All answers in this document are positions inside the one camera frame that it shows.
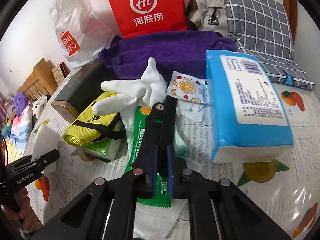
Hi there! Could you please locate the black watch strap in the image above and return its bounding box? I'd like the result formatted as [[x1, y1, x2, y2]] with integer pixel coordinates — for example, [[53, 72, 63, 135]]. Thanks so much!
[[130, 95, 179, 178]]

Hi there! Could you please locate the person's left hand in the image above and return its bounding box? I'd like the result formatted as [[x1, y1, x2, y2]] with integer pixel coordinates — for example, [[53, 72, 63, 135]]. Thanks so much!
[[1, 188, 36, 232]]

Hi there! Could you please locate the mint green cloth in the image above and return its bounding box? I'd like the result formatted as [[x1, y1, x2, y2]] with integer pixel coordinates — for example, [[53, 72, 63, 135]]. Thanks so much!
[[173, 126, 189, 158]]

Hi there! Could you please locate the green wet wipe packet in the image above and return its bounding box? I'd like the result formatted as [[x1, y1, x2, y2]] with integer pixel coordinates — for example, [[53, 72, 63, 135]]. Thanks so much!
[[124, 106, 171, 208]]

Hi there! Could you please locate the colourful bedding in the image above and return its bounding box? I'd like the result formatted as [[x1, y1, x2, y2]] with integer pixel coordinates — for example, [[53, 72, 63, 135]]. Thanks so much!
[[0, 92, 48, 165]]

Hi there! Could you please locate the green and white tissue pack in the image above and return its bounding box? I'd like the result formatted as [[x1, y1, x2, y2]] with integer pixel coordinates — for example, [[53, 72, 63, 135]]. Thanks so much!
[[76, 136, 127, 161]]

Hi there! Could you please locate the white tissue sheet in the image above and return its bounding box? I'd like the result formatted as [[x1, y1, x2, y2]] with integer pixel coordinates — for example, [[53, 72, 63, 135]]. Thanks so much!
[[31, 125, 60, 161]]

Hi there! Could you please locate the yellow mesh pouch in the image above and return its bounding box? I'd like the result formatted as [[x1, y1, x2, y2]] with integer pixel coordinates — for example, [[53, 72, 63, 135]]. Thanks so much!
[[63, 92, 126, 146]]

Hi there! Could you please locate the purple plush toy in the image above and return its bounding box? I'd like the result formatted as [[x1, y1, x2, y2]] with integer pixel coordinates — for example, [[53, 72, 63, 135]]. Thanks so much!
[[14, 92, 30, 116]]

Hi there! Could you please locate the fruit print wipe sachet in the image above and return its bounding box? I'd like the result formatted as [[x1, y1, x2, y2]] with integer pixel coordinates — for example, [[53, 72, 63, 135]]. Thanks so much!
[[167, 71, 208, 104]]

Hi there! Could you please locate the blue tissue pack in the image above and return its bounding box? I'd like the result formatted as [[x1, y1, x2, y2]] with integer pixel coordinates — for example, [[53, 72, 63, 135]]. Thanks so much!
[[206, 50, 294, 164]]

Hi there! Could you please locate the dark rectangular box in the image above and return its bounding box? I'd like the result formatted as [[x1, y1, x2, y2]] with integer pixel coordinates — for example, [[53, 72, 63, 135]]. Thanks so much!
[[52, 61, 115, 123]]

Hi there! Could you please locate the fruit print tablecloth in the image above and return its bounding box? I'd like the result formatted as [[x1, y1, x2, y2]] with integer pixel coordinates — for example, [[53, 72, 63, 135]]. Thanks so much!
[[28, 84, 319, 239]]

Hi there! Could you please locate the purple towel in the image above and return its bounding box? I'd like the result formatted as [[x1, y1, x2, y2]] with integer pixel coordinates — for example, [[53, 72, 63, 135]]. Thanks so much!
[[98, 30, 236, 81]]

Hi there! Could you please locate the white Miniso plastic bag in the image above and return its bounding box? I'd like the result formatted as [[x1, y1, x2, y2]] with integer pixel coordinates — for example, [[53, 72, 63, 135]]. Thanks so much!
[[49, 0, 116, 68]]

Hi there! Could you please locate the red paper shopping bag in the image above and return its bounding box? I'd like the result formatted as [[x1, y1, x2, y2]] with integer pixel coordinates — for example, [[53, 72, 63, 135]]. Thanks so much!
[[108, 0, 187, 38]]

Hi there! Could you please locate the beige fabric bag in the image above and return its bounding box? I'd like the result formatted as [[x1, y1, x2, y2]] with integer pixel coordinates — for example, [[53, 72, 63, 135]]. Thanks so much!
[[185, 0, 228, 37]]

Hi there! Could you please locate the grey checked cloth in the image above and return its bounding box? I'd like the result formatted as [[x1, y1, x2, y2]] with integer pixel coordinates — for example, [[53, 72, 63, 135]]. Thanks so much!
[[223, 0, 316, 90]]

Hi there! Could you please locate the wooden door frame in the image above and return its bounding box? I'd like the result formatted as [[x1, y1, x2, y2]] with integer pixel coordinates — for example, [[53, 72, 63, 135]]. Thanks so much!
[[283, 0, 298, 42]]

